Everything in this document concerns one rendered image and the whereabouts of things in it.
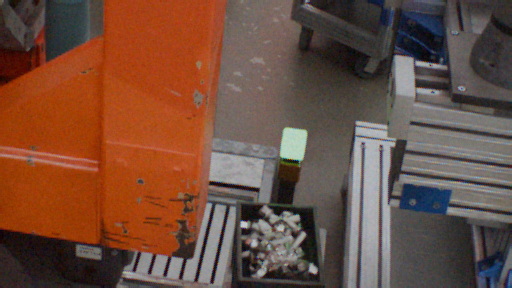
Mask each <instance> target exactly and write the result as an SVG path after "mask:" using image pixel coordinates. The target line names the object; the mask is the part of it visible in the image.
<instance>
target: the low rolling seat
mask: <svg viewBox="0 0 512 288"><path fill-rule="evenodd" d="M394 13H395V8H393V7H387V6H386V0H293V1H292V8H291V20H292V21H293V20H294V21H295V22H298V23H300V24H301V32H300V35H299V39H298V40H299V43H298V47H299V48H300V49H302V50H306V49H307V48H308V47H309V45H310V42H311V40H312V37H313V33H314V31H318V32H319V33H321V34H323V35H327V36H328V37H330V38H332V39H333V40H337V41H339V42H341V43H342V44H346V45H348V46H350V47H351V48H353V49H357V50H359V51H360V52H362V53H364V54H366V55H364V56H362V57H361V58H359V59H358V60H357V62H355V71H356V72H357V74H358V75H359V76H360V77H363V78H369V77H372V76H374V75H375V74H376V73H377V72H378V69H379V63H380V61H382V60H383V59H385V58H387V57H388V55H389V52H388V50H389V46H390V42H391V39H392V31H393V27H394Z"/></svg>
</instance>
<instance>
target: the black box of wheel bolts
mask: <svg viewBox="0 0 512 288"><path fill-rule="evenodd" d="M231 269H232V281H231V288H325V286H326V283H325V276H324V268H323V255H322V247H321V240H320V233H319V218H318V211H317V207H316V206H306V205H293V204H280V203H255V202H243V201H237V202H236V219H235V225H234V233H233V247H232V261H231Z"/></svg>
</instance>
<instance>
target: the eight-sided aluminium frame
mask: <svg viewBox="0 0 512 288"><path fill-rule="evenodd" d="M45 5H46V0H20V2H19V3H18V4H17V6H16V7H15V9H14V10H12V8H11V7H10V6H9V1H8V0H0V48H5V49H10V50H16V51H26V52H28V50H29V49H30V47H33V42H34V39H35V38H36V37H37V35H38V34H39V33H40V31H41V29H42V27H43V25H45ZM34 7H36V8H35V9H34ZM33 10H34V11H33ZM32 11H33V13H32ZM31 13H32V14H31ZM30 14H31V15H30ZM29 16H30V18H29ZM27 18H29V19H28V20H27ZM26 20H27V22H26ZM25 23H26V24H25ZM24 24H25V25H24Z"/></svg>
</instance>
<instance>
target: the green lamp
mask: <svg viewBox="0 0 512 288"><path fill-rule="evenodd" d="M305 145H306V131H305V130H300V129H289V128H286V129H284V131H283V141H282V147H281V152H280V155H281V157H285V158H291V159H297V160H302V158H303V156H304V150H305Z"/></svg>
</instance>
